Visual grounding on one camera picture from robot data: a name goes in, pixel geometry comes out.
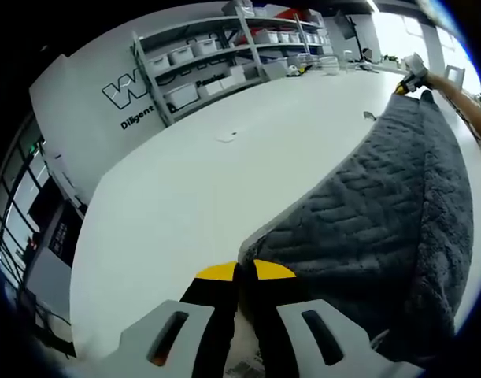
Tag rows of white storage bins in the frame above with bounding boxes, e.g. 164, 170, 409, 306
147, 0, 330, 108

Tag black framed glass partition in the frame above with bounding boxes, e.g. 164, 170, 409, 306
0, 113, 88, 352

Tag black screen on stand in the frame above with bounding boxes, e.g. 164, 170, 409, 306
334, 9, 363, 60

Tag grey metal shelf unit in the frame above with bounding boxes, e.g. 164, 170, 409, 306
131, 0, 332, 128

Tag grey towel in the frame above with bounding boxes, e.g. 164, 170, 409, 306
239, 89, 475, 348

